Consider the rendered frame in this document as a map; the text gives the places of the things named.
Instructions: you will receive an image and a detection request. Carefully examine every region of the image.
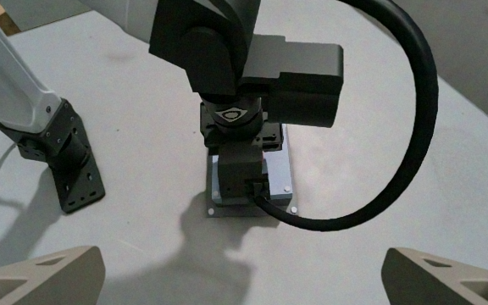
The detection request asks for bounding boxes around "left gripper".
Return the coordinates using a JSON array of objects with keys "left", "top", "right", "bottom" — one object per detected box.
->
[{"left": 200, "top": 100, "right": 284, "bottom": 156}]

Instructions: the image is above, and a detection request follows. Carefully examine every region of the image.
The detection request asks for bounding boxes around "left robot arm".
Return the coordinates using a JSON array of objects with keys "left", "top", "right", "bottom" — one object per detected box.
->
[{"left": 0, "top": 0, "right": 344, "bottom": 214}]

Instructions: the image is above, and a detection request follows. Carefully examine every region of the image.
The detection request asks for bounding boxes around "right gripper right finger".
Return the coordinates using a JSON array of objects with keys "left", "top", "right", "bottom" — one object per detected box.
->
[{"left": 380, "top": 247, "right": 488, "bottom": 305}]

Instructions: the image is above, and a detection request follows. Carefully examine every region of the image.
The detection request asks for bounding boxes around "light blue flat plate with holes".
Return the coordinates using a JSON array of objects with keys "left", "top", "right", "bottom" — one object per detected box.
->
[{"left": 212, "top": 124, "right": 293, "bottom": 203}]

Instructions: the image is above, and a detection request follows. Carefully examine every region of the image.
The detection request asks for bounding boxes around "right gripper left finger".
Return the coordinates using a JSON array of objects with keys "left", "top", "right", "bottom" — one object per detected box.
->
[{"left": 0, "top": 246, "right": 106, "bottom": 305}]

